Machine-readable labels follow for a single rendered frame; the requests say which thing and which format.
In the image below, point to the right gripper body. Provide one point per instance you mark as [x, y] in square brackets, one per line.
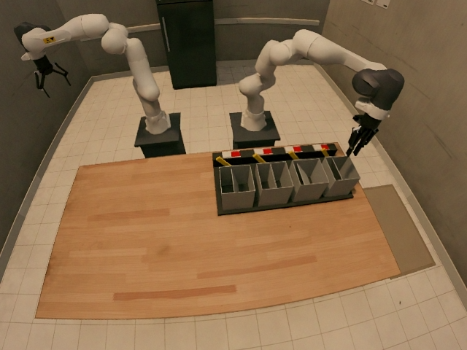
[43, 64]

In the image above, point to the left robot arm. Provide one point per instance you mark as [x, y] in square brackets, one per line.
[373, 80]

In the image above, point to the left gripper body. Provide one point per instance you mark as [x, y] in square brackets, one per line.
[368, 123]

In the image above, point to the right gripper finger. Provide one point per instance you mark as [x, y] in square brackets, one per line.
[64, 74]
[42, 81]

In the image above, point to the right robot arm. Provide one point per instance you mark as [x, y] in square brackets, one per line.
[35, 38]

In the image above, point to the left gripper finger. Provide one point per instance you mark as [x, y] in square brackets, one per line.
[352, 141]
[363, 141]

